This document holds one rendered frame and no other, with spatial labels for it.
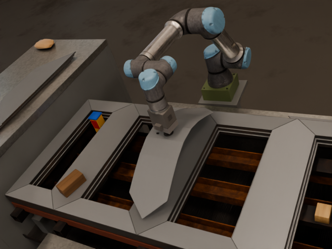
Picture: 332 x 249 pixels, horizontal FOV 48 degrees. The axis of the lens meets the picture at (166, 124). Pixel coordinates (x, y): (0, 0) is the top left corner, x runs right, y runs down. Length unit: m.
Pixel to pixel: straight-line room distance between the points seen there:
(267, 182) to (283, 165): 0.10
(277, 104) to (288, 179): 1.74
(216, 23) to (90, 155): 0.88
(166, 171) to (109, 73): 1.19
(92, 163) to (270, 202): 0.87
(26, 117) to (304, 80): 2.32
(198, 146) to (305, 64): 2.10
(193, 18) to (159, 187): 0.77
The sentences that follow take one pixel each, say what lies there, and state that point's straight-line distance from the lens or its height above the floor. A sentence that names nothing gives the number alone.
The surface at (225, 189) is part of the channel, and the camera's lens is 1.78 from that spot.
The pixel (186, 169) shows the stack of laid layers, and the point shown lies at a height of 0.87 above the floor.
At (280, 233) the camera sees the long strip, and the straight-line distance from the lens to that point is 1.40.
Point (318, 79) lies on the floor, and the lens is 3.46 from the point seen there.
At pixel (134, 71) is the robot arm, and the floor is 1.29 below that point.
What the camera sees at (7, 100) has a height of 1.07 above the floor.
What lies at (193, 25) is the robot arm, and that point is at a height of 1.29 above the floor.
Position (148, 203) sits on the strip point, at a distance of 1.51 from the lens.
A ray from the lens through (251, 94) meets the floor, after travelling 3.38.
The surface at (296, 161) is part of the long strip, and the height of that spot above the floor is 0.87.
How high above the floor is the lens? 2.05
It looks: 39 degrees down
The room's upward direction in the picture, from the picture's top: 20 degrees counter-clockwise
